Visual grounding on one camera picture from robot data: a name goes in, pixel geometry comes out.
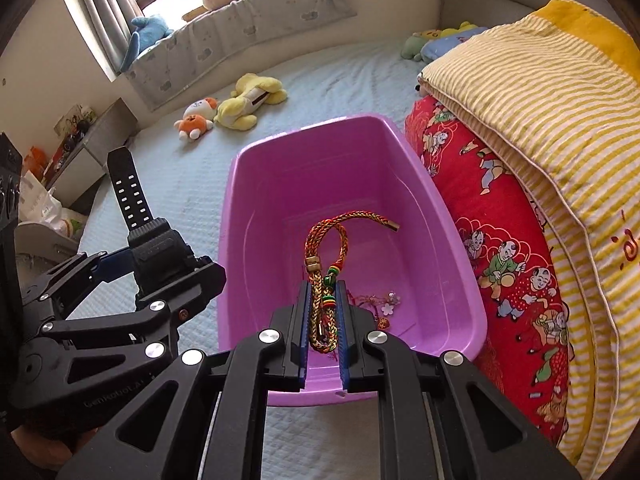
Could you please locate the green plush toy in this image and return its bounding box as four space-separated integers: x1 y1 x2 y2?
401 30 437 64

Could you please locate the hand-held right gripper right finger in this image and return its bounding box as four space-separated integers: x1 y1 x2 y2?
336 280 584 480

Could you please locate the pink plastic basin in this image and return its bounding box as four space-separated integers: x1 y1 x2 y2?
217 115 489 409

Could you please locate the black wrist watch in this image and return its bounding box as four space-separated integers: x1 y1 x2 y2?
106 146 202 312

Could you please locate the orange and white plush toy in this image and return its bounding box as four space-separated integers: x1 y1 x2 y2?
173 97 220 144

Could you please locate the grey bedside cabinet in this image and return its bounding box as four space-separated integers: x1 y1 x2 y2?
49 98 139 207

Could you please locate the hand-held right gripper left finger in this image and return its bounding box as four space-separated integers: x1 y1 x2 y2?
55 280 314 480

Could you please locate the red printed quilt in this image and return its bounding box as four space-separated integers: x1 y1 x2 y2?
403 95 597 447

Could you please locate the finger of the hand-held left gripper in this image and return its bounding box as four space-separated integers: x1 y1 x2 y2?
22 249 137 319
42 259 227 362

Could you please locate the blue plush toy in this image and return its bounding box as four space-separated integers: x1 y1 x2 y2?
119 15 174 74

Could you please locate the white plastic bag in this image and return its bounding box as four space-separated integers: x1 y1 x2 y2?
19 170 89 242

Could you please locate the yellow plush toy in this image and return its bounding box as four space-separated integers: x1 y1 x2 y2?
213 73 290 132

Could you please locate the white quilted bed blanket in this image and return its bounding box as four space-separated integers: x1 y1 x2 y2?
75 35 566 480

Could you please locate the yellow striped quilt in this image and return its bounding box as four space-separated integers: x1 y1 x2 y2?
417 0 640 480

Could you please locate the grey chair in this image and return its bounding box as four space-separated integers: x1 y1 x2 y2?
15 222 82 262

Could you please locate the grey window curtain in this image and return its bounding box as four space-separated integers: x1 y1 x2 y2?
56 0 147 82

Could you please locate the person's left hand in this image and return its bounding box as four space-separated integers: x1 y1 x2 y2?
10 425 98 480

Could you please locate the orange braided cord bracelet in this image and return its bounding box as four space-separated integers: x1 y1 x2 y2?
303 210 401 354

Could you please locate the red cord heart pendant bracelet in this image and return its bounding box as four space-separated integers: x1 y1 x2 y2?
350 292 396 332

